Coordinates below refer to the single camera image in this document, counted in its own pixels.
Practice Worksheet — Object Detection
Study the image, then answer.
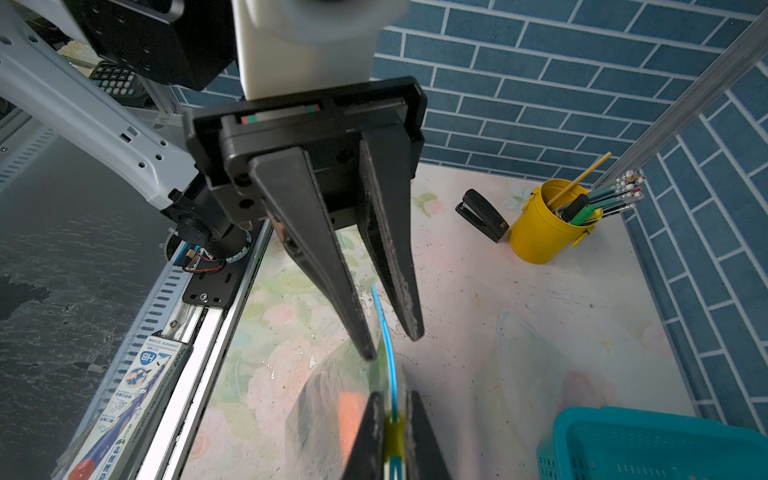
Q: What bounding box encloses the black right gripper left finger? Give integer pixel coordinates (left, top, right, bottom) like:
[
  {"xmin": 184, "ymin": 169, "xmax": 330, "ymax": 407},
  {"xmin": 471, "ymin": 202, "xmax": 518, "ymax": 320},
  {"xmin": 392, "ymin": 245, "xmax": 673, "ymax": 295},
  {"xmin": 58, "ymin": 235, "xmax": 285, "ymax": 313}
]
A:
[{"xmin": 341, "ymin": 392, "xmax": 386, "ymax": 480}]

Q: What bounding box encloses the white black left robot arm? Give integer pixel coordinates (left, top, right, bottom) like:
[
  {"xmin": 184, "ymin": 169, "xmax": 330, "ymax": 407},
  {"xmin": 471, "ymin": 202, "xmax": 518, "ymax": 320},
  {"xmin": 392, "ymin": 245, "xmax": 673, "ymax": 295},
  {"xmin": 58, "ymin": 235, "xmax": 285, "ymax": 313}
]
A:
[{"xmin": 1, "ymin": 1, "xmax": 427, "ymax": 360}]

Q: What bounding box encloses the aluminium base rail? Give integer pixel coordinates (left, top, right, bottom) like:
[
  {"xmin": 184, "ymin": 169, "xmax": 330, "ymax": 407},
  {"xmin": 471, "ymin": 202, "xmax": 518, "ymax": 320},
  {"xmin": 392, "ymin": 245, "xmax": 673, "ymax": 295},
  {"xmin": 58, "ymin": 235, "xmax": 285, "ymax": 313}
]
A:
[{"xmin": 52, "ymin": 222, "xmax": 272, "ymax": 479}]

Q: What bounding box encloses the green marker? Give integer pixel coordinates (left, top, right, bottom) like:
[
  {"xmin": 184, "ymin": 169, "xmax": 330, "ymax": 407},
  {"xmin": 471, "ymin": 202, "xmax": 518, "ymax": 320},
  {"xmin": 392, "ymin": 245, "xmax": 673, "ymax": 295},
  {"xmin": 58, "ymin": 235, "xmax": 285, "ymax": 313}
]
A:
[{"xmin": 570, "ymin": 204, "xmax": 603, "ymax": 226}]

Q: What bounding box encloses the black stapler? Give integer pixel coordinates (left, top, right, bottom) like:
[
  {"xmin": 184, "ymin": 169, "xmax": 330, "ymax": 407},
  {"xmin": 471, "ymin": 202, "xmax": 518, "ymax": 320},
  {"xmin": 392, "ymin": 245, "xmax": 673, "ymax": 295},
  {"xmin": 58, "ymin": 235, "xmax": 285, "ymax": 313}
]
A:
[{"xmin": 455, "ymin": 189, "xmax": 510, "ymax": 243}]

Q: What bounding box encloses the clear zip top bag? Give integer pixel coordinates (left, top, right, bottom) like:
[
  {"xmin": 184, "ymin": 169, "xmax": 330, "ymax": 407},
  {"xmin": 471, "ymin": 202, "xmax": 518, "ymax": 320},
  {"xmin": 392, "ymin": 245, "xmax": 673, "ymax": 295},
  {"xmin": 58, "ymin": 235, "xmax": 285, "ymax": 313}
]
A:
[{"xmin": 285, "ymin": 285, "xmax": 407, "ymax": 479}]

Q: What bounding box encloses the yellow metal pen bucket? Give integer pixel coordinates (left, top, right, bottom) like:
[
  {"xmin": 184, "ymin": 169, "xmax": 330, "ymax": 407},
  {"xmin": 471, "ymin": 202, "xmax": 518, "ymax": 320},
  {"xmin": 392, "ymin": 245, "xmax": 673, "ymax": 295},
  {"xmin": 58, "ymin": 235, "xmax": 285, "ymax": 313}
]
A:
[{"xmin": 509, "ymin": 179, "xmax": 596, "ymax": 264}]

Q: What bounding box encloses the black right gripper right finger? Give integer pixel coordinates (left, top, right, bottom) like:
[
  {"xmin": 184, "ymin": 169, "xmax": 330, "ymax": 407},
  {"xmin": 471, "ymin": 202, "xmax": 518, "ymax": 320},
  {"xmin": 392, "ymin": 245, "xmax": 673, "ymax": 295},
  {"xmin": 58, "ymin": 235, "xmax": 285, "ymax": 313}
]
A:
[{"xmin": 404, "ymin": 390, "xmax": 451, "ymax": 480}]

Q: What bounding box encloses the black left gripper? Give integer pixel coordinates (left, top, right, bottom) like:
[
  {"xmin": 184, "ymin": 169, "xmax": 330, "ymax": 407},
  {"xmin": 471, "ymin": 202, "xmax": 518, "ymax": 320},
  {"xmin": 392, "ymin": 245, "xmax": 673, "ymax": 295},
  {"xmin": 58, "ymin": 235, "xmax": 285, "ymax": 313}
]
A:
[{"xmin": 182, "ymin": 76, "xmax": 428, "ymax": 360}]

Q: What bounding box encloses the teal plastic basket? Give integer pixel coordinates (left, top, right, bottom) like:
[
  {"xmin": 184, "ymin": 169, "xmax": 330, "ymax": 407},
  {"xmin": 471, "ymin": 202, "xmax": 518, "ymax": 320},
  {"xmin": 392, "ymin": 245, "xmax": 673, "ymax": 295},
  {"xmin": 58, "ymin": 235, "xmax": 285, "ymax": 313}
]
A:
[{"xmin": 536, "ymin": 407, "xmax": 767, "ymax": 479}]

